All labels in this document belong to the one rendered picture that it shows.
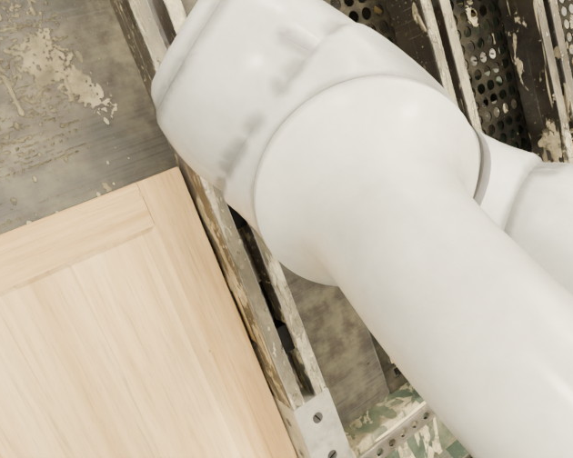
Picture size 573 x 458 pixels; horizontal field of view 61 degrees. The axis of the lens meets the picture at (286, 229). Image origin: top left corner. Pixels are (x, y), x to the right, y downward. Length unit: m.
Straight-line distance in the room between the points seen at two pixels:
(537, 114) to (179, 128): 0.90
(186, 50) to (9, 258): 0.44
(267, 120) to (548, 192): 0.16
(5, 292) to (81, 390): 0.15
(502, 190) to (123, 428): 0.55
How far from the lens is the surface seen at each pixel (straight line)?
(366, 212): 0.16
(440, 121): 0.21
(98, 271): 0.63
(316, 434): 0.74
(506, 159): 0.30
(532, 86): 1.05
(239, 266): 0.62
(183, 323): 0.67
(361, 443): 0.83
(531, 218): 0.29
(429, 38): 0.82
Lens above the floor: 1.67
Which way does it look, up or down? 45 degrees down
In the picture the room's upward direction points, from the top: straight up
